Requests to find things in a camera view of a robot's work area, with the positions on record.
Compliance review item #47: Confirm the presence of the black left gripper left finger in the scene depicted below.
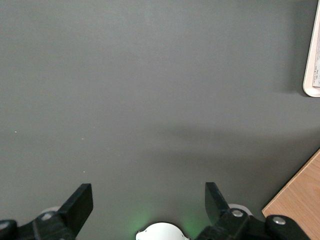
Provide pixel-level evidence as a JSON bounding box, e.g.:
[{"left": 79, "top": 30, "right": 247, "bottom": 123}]
[{"left": 32, "top": 183, "right": 94, "bottom": 240}]

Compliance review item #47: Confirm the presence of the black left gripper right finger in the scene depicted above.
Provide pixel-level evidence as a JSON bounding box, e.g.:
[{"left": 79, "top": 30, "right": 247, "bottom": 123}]
[{"left": 197, "top": 182, "right": 252, "bottom": 240}]

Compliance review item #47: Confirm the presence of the white plastic tray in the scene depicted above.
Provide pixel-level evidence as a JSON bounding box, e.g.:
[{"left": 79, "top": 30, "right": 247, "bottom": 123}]
[{"left": 302, "top": 0, "right": 320, "bottom": 98}]

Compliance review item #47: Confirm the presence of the wooden drawer cabinet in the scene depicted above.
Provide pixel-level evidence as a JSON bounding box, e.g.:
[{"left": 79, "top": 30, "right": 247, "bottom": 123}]
[{"left": 261, "top": 148, "right": 320, "bottom": 240}]

